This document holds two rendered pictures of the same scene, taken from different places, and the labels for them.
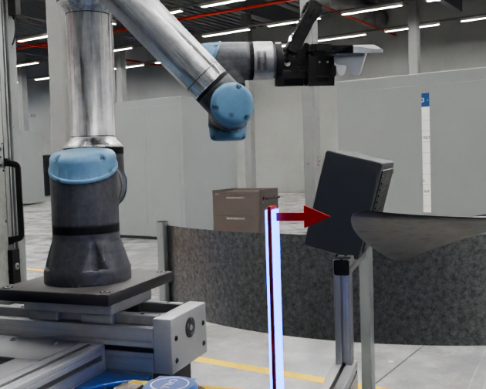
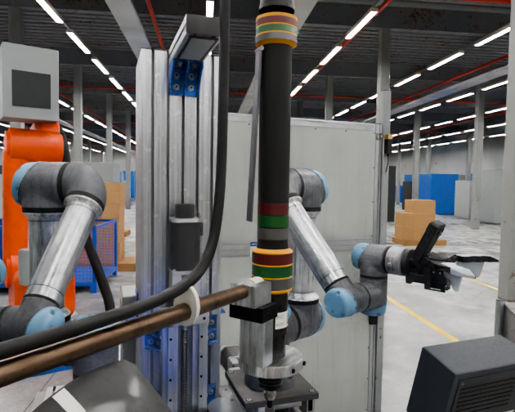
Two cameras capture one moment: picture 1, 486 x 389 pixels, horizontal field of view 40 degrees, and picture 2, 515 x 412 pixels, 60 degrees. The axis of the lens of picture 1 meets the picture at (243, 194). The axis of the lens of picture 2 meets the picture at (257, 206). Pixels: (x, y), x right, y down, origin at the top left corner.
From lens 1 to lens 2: 0.87 m
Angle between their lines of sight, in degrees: 50
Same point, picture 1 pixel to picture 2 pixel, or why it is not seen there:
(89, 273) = (255, 382)
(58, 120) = (508, 181)
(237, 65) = (373, 265)
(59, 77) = (512, 149)
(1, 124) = (372, 223)
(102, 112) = (299, 279)
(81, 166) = not seen: hidden behind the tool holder
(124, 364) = not seen: outside the picture
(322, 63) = (436, 273)
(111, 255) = not seen: hidden behind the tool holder
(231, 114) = (333, 311)
